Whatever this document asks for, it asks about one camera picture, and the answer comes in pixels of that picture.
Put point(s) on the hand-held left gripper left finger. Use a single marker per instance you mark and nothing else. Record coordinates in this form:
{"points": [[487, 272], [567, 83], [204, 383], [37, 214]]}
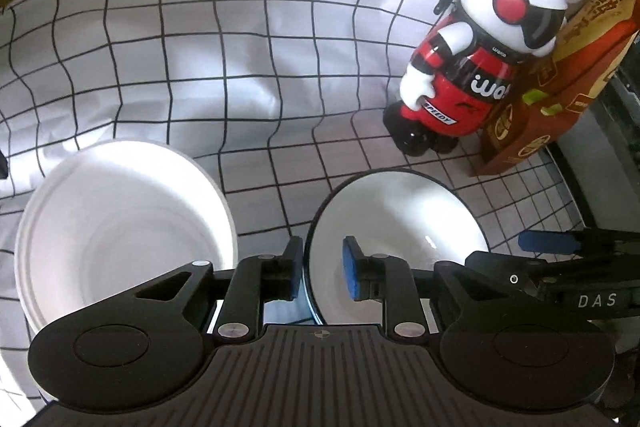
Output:
{"points": [[298, 268]]}

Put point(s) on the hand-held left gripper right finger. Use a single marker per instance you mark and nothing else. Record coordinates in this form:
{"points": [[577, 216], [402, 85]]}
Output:
{"points": [[351, 268]]}

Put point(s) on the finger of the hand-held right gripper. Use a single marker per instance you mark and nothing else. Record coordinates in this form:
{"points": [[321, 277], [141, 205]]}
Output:
{"points": [[505, 269], [547, 241]]}

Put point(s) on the red white robot toy bottle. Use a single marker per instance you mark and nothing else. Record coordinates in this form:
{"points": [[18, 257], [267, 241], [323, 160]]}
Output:
{"points": [[475, 57]]}

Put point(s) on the white paper bowl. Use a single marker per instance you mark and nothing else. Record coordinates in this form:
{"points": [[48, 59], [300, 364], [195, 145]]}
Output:
{"points": [[125, 227]]}

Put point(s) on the white enamel bowl black rim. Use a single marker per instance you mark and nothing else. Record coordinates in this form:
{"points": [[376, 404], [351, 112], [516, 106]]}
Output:
{"points": [[400, 217]]}

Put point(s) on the red brown cardboard box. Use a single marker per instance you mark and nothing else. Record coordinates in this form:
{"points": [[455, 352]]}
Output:
{"points": [[565, 87]]}

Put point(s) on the white black checked tablecloth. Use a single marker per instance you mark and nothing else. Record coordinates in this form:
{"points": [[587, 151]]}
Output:
{"points": [[250, 57]]}

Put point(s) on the grey appliance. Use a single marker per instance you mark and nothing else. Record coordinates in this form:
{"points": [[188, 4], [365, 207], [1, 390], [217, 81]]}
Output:
{"points": [[610, 147]]}

